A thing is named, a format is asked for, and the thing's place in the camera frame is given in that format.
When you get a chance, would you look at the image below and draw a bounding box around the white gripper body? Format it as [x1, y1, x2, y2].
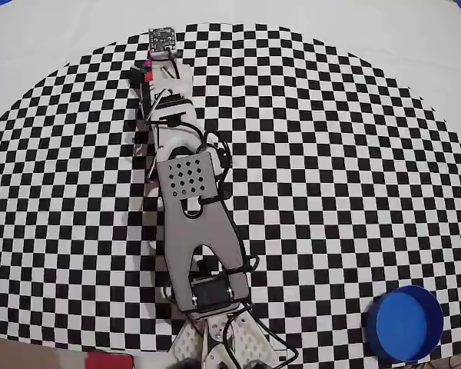
[149, 90, 197, 128]

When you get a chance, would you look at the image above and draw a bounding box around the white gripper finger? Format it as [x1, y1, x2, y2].
[163, 61, 193, 93]

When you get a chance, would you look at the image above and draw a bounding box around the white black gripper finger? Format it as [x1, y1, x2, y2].
[129, 67, 153, 118]

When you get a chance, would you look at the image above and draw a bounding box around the blue round box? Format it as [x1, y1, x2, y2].
[366, 284, 446, 363]

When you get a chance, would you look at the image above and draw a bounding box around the black white checkered mat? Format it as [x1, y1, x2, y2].
[0, 0, 461, 364]

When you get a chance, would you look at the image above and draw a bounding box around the red flat object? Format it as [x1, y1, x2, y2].
[84, 352, 135, 369]

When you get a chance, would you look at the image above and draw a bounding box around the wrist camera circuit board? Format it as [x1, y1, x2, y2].
[147, 26, 178, 54]

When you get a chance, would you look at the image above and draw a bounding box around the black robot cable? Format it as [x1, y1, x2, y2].
[144, 118, 299, 369]

